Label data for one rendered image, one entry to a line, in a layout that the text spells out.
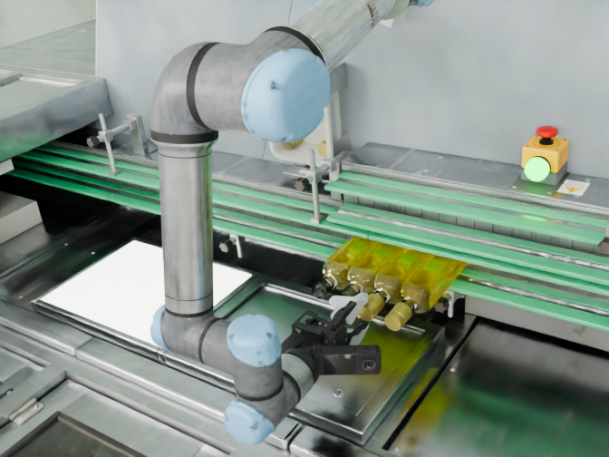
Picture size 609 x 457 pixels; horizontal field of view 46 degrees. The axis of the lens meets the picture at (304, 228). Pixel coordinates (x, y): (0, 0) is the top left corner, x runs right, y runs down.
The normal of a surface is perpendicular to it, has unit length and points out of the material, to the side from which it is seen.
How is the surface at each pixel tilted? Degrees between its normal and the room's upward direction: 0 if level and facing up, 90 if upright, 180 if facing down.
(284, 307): 90
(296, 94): 85
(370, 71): 0
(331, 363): 31
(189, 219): 49
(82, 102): 90
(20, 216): 90
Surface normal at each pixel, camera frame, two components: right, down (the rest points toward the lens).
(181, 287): -0.11, 0.34
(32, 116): 0.83, 0.20
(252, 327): -0.06, -0.87
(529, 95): -0.55, 0.44
